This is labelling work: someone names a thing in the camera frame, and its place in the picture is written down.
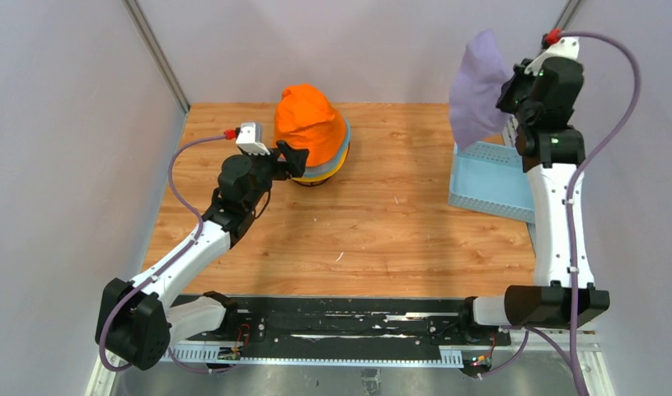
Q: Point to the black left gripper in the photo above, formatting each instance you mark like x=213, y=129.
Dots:
x=293, y=163

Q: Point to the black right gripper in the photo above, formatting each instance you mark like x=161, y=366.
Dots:
x=518, y=77

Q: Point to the light blue bucket hat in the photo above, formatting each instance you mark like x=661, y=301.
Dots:
x=346, y=141

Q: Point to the yellow bucket hat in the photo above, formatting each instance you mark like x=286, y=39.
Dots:
x=342, y=156

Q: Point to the lavender hat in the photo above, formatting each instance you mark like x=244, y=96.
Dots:
x=475, y=90

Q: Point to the orange hat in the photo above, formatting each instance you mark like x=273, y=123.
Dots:
x=305, y=119

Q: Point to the grey hat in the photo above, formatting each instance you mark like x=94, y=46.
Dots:
x=316, y=171

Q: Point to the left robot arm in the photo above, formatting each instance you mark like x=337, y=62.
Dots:
x=138, y=322

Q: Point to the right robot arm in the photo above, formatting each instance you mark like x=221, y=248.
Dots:
x=563, y=294

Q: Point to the light blue plastic basket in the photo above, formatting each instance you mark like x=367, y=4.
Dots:
x=489, y=179

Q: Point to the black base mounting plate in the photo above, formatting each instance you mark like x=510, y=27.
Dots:
x=298, y=330

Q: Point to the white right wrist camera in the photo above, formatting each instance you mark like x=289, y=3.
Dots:
x=554, y=44

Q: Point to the aluminium frame rail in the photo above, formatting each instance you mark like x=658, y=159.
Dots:
x=520, y=363

